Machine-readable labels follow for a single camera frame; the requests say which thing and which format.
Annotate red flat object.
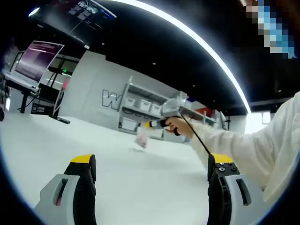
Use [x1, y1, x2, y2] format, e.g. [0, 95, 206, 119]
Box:
[194, 107, 212, 116]

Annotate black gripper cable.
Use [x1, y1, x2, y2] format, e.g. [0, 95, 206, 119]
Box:
[181, 112, 214, 157]

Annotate person's right hand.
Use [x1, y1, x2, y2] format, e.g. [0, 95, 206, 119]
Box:
[165, 116, 195, 138]

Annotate ceiling-hung dark screen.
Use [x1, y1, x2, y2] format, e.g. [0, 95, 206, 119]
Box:
[67, 0, 118, 31]

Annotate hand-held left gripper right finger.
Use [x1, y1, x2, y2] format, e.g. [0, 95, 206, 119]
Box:
[207, 153, 267, 225]

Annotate monitor with pink screen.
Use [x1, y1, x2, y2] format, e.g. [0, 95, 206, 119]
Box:
[4, 40, 65, 93]

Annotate black tripod stand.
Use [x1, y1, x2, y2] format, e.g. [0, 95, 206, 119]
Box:
[220, 111, 232, 131]

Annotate grey outlined wall letter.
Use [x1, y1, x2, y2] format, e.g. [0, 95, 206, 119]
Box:
[101, 88, 125, 109]

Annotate dark cluttered cart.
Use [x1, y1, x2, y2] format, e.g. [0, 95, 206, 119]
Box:
[0, 77, 11, 121]

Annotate grey metal shelf rack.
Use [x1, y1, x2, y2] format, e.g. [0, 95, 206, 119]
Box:
[118, 75, 226, 142]

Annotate black printed box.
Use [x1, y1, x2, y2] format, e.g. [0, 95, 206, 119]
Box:
[30, 101, 57, 116]

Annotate clear resealable bag pink contents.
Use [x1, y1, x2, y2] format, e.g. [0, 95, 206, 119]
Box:
[134, 127, 151, 150]

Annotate long ceiling light strip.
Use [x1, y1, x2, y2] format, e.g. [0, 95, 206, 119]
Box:
[114, 0, 253, 113]

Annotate row of white storage boxes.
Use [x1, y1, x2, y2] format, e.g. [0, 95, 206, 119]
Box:
[122, 97, 163, 130]

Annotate white stand frame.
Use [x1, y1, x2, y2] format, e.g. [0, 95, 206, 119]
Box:
[52, 74, 69, 119]

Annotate black monitor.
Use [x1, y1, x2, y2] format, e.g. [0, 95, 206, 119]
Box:
[38, 83, 62, 102]

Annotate clear plastic bin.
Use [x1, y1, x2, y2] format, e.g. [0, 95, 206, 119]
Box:
[174, 90, 188, 106]

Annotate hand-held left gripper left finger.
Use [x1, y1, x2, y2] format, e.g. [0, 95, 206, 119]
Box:
[33, 153, 98, 225]

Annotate black elongated device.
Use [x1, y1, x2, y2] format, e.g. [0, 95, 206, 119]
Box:
[56, 116, 71, 125]

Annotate grey desk black legs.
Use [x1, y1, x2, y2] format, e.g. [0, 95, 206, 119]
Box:
[0, 74, 41, 113]

